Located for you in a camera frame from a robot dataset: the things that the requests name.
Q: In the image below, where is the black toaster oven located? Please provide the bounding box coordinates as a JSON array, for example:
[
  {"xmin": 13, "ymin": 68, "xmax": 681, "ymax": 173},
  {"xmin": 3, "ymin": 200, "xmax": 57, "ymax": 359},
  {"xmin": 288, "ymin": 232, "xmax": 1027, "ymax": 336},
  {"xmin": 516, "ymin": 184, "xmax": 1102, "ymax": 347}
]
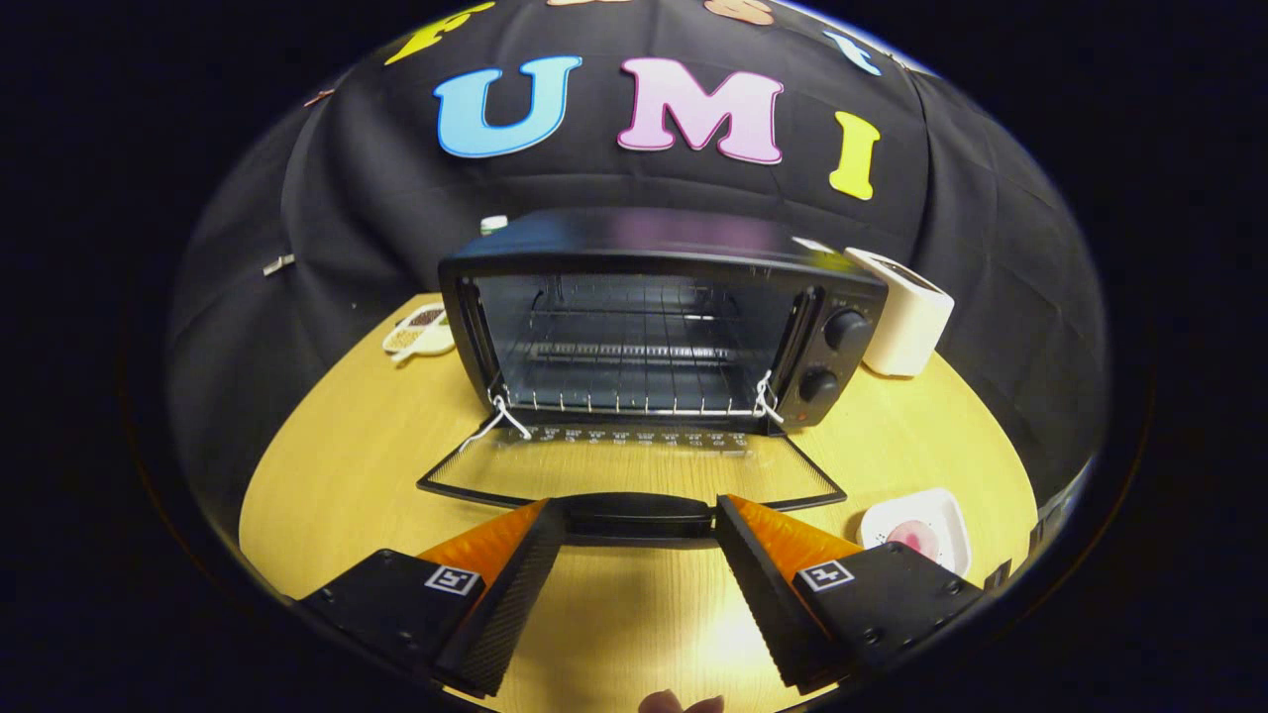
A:
[{"xmin": 416, "ymin": 206, "xmax": 890, "ymax": 548}]

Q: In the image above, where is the cream pop-up toaster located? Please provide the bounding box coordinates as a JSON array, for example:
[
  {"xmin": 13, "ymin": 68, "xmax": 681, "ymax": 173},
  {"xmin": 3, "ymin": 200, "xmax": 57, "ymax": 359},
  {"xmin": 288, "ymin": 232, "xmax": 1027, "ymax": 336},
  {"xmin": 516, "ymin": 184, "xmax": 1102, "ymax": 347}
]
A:
[{"xmin": 844, "ymin": 247, "xmax": 956, "ymax": 378}]

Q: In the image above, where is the wire oven rack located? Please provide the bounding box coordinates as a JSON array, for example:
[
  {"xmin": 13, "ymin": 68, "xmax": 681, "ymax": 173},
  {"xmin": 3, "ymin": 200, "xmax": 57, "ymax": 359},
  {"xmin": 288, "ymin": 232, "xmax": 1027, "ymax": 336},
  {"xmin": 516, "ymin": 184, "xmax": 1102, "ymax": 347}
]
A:
[{"xmin": 492, "ymin": 302, "xmax": 784, "ymax": 417}]

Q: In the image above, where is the white square plate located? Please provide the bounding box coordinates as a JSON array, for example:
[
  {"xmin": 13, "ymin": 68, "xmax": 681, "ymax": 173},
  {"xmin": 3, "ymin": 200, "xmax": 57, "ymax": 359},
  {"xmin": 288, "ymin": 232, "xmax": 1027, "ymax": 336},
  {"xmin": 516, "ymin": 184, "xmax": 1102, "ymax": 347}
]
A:
[{"xmin": 857, "ymin": 487, "xmax": 972, "ymax": 578}]

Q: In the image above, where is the white divided grain dish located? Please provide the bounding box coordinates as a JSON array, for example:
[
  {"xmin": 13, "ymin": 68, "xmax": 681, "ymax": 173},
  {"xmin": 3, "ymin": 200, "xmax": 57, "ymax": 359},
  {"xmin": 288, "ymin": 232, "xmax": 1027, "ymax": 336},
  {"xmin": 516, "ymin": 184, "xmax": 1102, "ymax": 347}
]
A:
[{"xmin": 382, "ymin": 303, "xmax": 457, "ymax": 363}]

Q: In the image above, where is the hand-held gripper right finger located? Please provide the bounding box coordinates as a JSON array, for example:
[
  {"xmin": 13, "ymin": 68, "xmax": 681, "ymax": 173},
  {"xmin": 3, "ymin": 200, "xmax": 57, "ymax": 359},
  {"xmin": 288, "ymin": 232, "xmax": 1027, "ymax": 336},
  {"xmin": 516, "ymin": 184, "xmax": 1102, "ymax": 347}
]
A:
[{"xmin": 715, "ymin": 493, "xmax": 987, "ymax": 694}]

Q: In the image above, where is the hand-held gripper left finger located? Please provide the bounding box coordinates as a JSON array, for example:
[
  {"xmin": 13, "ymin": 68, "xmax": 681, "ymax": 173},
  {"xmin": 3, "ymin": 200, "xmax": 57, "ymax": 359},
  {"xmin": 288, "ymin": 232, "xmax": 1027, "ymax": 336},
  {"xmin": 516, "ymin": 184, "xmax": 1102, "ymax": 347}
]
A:
[{"xmin": 297, "ymin": 498, "xmax": 568, "ymax": 699}]

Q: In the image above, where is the round pink food slice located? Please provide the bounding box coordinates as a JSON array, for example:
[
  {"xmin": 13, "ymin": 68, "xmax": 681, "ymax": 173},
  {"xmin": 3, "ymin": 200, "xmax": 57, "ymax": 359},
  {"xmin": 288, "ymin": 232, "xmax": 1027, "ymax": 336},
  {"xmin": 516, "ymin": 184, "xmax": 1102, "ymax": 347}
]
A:
[{"xmin": 885, "ymin": 522, "xmax": 942, "ymax": 560}]

